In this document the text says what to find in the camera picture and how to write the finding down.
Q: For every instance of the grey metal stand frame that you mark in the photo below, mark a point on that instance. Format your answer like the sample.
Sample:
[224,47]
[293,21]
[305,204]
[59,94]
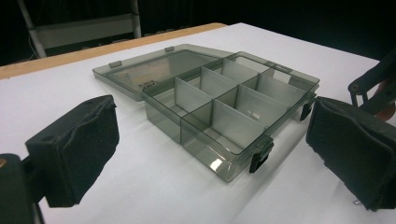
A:
[84,31]

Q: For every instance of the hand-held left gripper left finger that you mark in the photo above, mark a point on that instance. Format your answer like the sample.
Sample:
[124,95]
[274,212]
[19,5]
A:
[77,149]

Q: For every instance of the smoky clear plastic compartment box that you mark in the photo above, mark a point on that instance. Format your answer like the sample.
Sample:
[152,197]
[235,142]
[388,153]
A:
[218,109]

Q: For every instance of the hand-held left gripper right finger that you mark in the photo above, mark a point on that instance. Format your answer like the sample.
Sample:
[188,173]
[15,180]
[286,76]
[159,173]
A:
[355,149]

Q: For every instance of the white board sheet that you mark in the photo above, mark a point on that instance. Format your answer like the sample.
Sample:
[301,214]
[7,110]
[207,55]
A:
[162,193]

